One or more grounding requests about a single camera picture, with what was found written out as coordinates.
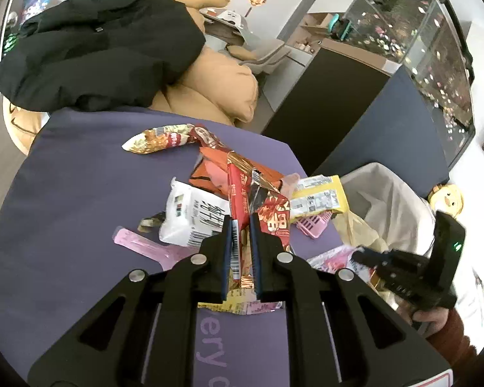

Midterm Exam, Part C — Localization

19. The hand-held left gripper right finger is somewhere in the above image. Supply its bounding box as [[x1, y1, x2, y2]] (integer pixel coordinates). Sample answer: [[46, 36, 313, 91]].
[[250, 213, 453, 387]]

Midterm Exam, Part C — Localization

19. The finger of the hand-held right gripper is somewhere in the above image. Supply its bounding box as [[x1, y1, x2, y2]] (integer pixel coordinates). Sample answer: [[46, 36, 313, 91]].
[[351, 247, 388, 269]]

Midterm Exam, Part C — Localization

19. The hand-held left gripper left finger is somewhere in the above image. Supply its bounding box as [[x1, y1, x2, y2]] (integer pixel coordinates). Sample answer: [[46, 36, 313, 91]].
[[27, 214, 232, 387]]

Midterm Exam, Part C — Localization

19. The white trash bag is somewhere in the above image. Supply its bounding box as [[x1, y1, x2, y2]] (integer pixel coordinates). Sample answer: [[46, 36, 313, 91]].
[[331, 162, 484, 331]]

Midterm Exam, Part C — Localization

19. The long red snack wrapper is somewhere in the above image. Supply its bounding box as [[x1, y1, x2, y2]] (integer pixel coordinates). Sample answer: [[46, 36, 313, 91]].
[[226, 151, 256, 290]]

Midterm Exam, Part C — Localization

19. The person's right hand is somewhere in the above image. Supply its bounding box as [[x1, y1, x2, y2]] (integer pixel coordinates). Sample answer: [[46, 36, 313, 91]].
[[410, 307, 449, 338]]

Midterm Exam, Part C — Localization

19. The pale yellow plastic bag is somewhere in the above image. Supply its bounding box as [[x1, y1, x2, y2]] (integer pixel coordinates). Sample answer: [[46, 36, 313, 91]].
[[333, 210, 388, 255]]

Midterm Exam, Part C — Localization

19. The pink patterned wrapper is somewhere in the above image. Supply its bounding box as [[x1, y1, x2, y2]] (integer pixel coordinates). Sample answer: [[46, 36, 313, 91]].
[[307, 246, 361, 277]]

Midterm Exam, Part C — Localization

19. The red and gold festive wrapper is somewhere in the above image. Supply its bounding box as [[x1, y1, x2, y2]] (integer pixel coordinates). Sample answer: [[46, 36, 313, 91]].
[[250, 185, 292, 251]]

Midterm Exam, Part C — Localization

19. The white barcode snack packet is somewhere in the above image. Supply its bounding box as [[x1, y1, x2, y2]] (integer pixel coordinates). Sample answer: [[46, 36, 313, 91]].
[[159, 177, 230, 248]]

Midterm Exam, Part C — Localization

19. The pink plastic basket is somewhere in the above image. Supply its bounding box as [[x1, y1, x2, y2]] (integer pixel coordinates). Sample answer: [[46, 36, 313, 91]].
[[292, 212, 332, 240]]

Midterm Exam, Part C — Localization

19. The yellow wrapper with white label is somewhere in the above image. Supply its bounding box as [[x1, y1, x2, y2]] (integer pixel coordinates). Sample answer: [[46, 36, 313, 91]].
[[288, 174, 351, 223]]

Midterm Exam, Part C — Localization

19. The yellow duck plush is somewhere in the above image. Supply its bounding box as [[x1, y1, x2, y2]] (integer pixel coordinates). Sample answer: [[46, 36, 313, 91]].
[[429, 183, 465, 217]]

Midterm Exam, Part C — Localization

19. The pink plastic paddle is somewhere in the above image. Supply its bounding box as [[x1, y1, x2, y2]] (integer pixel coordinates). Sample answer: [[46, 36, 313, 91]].
[[113, 228, 202, 272]]

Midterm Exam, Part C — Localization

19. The small patterned wrapper scrap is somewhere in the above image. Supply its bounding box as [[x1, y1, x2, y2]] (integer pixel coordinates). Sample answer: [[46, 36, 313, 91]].
[[139, 212, 167, 233]]

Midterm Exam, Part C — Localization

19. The orange snack wrapper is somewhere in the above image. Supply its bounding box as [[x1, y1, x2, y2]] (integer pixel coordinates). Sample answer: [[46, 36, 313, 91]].
[[189, 147, 285, 195]]

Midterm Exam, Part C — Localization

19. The crumpled red patterned snack wrapper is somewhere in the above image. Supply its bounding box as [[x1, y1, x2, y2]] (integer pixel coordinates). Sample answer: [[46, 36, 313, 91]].
[[122, 124, 227, 155]]

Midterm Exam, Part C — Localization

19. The dark blue tank cabinet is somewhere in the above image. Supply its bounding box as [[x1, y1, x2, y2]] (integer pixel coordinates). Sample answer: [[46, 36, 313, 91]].
[[262, 38, 452, 188]]

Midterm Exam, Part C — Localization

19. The tan sofa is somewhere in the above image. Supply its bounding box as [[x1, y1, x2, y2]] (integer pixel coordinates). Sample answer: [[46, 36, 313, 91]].
[[2, 0, 260, 156]]

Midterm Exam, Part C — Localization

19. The beige dining chair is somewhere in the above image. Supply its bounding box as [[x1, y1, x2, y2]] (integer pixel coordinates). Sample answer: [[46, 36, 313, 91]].
[[226, 39, 292, 76]]

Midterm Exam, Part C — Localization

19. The glass fish tank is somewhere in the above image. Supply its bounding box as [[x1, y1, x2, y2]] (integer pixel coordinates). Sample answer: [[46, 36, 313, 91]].
[[341, 0, 477, 170]]

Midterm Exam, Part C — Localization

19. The teal plastic item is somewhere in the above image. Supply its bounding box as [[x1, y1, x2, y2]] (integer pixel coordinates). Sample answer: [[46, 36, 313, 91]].
[[328, 14, 352, 42]]

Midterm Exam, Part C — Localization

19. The wooden shelf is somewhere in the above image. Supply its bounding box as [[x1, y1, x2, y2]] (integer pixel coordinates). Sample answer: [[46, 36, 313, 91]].
[[286, 12, 336, 55]]

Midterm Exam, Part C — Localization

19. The black jacket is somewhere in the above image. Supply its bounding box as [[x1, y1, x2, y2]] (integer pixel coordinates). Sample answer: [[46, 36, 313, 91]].
[[0, 0, 207, 113]]

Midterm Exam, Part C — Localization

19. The colourful printed bag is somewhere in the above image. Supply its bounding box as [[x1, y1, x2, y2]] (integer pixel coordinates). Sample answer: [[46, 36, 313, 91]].
[[22, 0, 50, 19]]

